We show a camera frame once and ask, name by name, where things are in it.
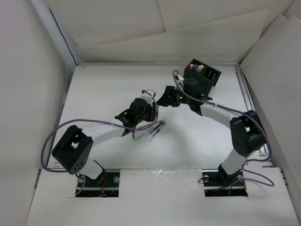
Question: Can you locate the black slotted organizer box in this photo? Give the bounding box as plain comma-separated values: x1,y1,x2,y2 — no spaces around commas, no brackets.
183,59,221,96

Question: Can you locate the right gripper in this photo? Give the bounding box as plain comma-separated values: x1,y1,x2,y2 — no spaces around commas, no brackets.
156,86,192,107

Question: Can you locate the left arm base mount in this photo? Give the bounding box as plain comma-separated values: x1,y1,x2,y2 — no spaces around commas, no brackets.
75,169,120,198

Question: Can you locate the blue cap gel pen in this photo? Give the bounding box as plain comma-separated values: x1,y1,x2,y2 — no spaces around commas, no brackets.
149,121,166,141

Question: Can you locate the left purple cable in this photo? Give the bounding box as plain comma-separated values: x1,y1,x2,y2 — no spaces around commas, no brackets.
41,89,158,196

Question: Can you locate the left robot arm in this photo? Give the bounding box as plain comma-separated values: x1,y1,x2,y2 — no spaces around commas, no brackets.
52,97,158,187

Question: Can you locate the dark cap gel pen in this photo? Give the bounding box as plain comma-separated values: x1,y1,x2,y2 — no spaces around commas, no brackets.
146,121,164,137

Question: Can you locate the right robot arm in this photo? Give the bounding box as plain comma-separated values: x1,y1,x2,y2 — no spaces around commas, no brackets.
157,75,268,186

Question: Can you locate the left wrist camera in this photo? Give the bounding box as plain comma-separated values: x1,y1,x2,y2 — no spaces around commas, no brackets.
140,89,156,103

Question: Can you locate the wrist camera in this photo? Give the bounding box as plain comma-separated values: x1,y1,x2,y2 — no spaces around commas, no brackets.
175,74,184,83
140,89,156,103

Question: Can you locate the purple cable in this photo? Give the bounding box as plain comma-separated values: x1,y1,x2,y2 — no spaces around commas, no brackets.
173,70,276,191
41,89,158,196

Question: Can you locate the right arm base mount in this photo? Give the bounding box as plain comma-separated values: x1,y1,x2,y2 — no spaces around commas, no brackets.
198,166,248,197

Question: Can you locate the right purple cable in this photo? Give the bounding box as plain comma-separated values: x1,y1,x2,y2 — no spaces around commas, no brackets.
173,70,276,191

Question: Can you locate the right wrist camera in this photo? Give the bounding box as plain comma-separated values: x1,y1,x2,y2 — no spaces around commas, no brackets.
175,74,184,83

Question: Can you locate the yellow cap highlighter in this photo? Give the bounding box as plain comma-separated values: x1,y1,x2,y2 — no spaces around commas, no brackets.
197,65,204,73

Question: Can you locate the aluminium rail right side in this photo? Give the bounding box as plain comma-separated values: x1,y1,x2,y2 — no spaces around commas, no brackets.
233,65,275,187

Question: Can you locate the green gel pen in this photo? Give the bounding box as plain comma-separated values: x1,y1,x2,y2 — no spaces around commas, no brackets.
134,129,153,142

